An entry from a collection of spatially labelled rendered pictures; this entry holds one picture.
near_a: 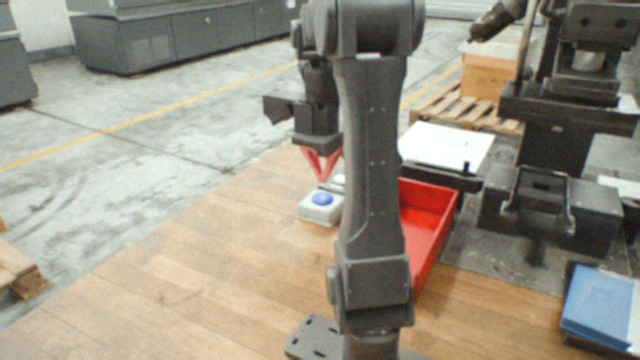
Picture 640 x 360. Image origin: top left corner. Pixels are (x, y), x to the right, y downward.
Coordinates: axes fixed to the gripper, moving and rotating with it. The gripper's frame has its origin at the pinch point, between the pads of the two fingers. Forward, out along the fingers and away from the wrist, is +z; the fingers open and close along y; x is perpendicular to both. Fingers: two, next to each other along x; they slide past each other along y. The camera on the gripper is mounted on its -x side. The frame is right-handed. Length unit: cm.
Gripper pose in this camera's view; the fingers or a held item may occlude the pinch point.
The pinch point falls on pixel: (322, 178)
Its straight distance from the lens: 74.9
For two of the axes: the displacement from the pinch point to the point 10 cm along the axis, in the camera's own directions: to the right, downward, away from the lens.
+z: 0.0, 8.8, 4.7
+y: -4.9, 4.1, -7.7
